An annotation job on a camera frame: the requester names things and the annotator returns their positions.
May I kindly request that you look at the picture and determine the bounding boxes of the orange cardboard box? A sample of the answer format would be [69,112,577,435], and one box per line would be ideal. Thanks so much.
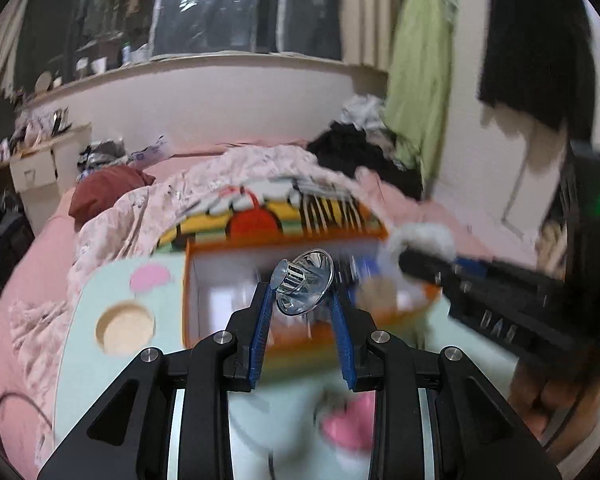
[182,227,443,363]

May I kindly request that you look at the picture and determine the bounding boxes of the striped grey clothes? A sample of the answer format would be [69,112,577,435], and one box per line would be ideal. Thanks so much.
[77,140,128,171]

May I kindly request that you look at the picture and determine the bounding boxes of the black hanging garment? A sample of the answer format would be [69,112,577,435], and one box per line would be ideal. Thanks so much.
[476,0,597,133]

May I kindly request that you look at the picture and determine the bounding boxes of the dark window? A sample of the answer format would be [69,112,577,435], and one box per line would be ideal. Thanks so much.
[150,0,343,61]

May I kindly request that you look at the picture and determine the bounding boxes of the purple printed bag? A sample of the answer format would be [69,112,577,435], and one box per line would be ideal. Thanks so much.
[130,135,173,163]

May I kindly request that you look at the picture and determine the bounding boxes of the pink plush item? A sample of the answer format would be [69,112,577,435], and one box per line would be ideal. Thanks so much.
[320,392,377,450]

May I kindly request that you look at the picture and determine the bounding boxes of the person's right hand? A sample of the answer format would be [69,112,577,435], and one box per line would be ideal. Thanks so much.
[509,362,581,423]

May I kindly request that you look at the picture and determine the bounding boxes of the white louvered closet doors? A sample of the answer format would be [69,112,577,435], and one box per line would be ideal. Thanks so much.
[430,0,600,261]

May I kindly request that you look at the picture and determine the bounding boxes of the colourful cartoon printed blanket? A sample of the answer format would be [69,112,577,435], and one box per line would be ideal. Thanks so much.
[157,187,388,253]

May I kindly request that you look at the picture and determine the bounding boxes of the light green garment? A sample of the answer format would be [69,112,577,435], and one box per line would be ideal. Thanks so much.
[384,0,456,171]

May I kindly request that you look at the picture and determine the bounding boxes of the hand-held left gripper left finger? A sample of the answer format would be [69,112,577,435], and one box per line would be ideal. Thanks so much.
[37,282,275,480]

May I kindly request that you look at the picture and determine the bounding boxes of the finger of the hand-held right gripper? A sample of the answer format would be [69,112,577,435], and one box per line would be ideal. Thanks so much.
[452,256,556,285]
[397,250,463,291]

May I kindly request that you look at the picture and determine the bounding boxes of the fluffy fur pompom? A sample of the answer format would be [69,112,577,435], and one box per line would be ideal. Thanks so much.
[386,224,457,263]

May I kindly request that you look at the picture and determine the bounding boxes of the pile of white clothes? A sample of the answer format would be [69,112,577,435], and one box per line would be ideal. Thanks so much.
[340,94,388,131]

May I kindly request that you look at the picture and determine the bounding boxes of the pile of black clothes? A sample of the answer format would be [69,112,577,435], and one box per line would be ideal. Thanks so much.
[307,122,426,201]

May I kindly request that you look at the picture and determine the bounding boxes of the mint green desktop table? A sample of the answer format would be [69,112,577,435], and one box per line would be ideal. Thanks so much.
[55,255,531,480]

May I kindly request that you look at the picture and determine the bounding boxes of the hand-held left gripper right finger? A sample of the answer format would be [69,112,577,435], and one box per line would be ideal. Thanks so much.
[329,285,561,480]

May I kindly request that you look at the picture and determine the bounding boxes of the white drawer cabinet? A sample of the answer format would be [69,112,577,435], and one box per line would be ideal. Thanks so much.
[9,122,93,206]

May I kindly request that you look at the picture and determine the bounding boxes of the silver metal funnel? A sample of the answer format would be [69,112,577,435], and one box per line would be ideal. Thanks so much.
[271,248,336,317]

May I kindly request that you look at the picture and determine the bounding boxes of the beige curtain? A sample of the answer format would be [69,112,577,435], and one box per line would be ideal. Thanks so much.
[340,0,406,73]

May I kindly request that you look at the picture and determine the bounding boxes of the beige plush toy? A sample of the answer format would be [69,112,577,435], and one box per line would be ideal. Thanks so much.
[535,220,568,266]

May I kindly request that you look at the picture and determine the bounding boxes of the maroon pillow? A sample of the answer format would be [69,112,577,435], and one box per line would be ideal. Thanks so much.
[69,166,157,226]

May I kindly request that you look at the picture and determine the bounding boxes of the black bag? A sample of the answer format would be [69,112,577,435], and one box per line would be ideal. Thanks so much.
[0,205,36,281]

